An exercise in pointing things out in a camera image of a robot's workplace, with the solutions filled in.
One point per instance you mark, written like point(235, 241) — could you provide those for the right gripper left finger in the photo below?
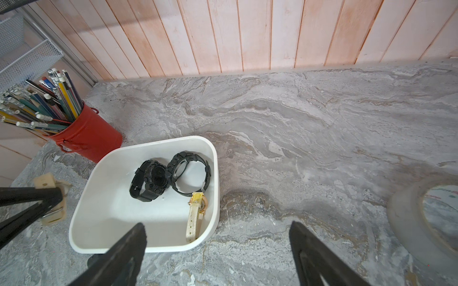
point(120, 265)

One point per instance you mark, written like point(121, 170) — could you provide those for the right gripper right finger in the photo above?
point(316, 264)

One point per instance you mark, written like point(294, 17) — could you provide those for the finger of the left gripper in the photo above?
point(10, 196)
point(12, 227)

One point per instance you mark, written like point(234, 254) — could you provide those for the black chunky watch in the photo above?
point(149, 182)
point(177, 167)

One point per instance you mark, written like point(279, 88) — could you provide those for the cream gold watch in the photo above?
point(198, 206)

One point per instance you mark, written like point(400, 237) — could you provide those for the white storage box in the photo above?
point(106, 211)

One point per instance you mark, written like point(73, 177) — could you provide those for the red pencil cup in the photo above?
point(89, 135)

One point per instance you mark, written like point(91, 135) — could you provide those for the clear tape roll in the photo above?
point(408, 222)

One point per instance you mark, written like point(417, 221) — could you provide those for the white wire mesh shelf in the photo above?
point(19, 61)

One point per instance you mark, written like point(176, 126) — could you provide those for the aluminium rail left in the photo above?
point(42, 24)

